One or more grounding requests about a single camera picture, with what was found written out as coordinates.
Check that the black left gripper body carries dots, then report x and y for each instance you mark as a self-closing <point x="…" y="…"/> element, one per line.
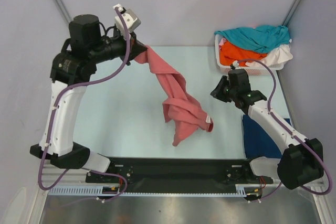
<point x="132" y="38"/>

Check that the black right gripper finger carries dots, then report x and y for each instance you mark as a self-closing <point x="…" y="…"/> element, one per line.
<point x="220" y="94"/>
<point x="223" y="83"/>

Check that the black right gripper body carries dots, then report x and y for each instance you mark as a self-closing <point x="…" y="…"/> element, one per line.
<point x="234" y="93"/>

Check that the pink polo shirt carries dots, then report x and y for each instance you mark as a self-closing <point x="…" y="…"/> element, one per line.
<point x="180" y="107"/>

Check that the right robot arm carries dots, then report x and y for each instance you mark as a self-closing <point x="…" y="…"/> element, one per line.
<point x="301" y="158"/>

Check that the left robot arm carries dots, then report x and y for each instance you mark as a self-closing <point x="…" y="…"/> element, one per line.
<point x="71" y="70"/>

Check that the orange t shirt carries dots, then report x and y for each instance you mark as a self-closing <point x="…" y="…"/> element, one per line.
<point x="228" y="53"/>

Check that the white plastic laundry basket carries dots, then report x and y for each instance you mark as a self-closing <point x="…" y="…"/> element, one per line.
<point x="254" y="71"/>

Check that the white t shirt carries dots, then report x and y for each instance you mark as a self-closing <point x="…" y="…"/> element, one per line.
<point x="277" y="56"/>

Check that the teal t shirt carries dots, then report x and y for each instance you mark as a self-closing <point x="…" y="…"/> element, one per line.
<point x="261" y="39"/>

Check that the folded navy blue shirt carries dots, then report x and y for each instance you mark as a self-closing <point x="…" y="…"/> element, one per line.
<point x="257" y="143"/>

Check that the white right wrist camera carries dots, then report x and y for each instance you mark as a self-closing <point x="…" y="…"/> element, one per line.
<point x="235" y="65"/>

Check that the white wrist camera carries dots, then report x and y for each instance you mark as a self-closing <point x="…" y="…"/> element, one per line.
<point x="235" y="65"/>
<point x="130" y="18"/>

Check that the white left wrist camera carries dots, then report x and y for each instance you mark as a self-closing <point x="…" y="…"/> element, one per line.
<point x="130" y="18"/>

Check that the white slotted cable duct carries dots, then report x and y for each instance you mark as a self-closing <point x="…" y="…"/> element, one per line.
<point x="109" y="191"/>

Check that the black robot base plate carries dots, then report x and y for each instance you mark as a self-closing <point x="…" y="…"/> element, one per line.
<point x="184" y="176"/>

